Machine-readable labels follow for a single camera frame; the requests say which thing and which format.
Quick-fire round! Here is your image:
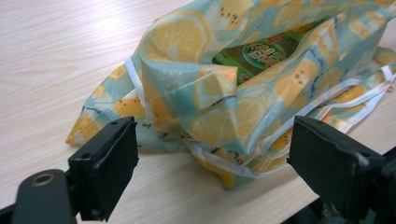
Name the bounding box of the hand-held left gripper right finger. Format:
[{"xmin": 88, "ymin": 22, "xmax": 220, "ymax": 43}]
[{"xmin": 287, "ymin": 115, "xmax": 387, "ymax": 220}]

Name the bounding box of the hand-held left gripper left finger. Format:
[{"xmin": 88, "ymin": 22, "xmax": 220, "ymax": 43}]
[{"xmin": 67, "ymin": 116, "xmax": 140, "ymax": 222}]

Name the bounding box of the lemon print fabric bag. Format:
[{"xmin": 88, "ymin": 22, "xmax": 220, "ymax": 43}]
[{"xmin": 64, "ymin": 0, "xmax": 396, "ymax": 191}]

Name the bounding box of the green snack packet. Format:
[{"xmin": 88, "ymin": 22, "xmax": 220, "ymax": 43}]
[{"xmin": 212, "ymin": 29, "xmax": 312, "ymax": 86}]

